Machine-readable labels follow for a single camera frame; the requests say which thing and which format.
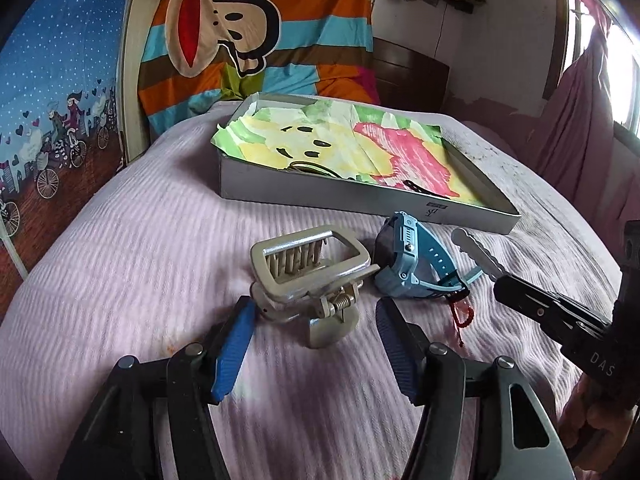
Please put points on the blue wrist watch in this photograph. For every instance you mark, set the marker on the blue wrist watch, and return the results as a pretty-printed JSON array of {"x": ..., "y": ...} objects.
[{"x": 407, "y": 255}]

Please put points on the beige hair claw clip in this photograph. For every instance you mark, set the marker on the beige hair claw clip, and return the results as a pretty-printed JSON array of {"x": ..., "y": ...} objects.
[{"x": 310, "y": 280}]

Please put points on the white wavy hair clip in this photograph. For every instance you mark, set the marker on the white wavy hair clip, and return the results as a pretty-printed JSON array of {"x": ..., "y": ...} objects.
[{"x": 477, "y": 252}]

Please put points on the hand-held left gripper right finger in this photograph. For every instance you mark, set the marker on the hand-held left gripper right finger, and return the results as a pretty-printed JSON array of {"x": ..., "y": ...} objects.
[{"x": 397, "y": 350}]

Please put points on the dark wooden headboard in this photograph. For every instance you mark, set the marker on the dark wooden headboard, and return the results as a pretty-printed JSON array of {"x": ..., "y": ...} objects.
[{"x": 410, "y": 70}]

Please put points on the beige wooden board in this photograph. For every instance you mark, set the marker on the beige wooden board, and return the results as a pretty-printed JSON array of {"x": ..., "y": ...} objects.
[{"x": 131, "y": 75}]

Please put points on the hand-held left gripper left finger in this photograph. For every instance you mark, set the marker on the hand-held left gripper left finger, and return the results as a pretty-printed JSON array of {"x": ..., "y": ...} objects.
[{"x": 234, "y": 350}]

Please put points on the grey shallow cardboard box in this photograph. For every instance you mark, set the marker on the grey shallow cardboard box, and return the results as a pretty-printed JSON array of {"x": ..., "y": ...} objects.
[{"x": 350, "y": 197}]

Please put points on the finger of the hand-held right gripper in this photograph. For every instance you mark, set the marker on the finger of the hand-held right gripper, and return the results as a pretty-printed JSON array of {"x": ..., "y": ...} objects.
[
  {"x": 530, "y": 305},
  {"x": 587, "y": 317}
]

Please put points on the striped monkey print sheet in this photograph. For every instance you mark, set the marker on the striped monkey print sheet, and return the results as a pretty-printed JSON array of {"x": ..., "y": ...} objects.
[{"x": 310, "y": 30}]

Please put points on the window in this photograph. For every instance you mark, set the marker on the window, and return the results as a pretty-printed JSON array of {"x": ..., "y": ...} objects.
[{"x": 620, "y": 60}]

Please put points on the pink curtain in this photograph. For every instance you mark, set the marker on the pink curtain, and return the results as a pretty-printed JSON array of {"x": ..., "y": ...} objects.
[{"x": 575, "y": 110}]

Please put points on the colourful crayon drawing paper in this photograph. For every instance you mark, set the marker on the colourful crayon drawing paper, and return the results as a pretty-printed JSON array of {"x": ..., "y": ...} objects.
[{"x": 340, "y": 140}]

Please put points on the person's right hand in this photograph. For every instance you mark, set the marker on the person's right hand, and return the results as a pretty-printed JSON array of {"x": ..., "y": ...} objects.
[{"x": 600, "y": 420}]

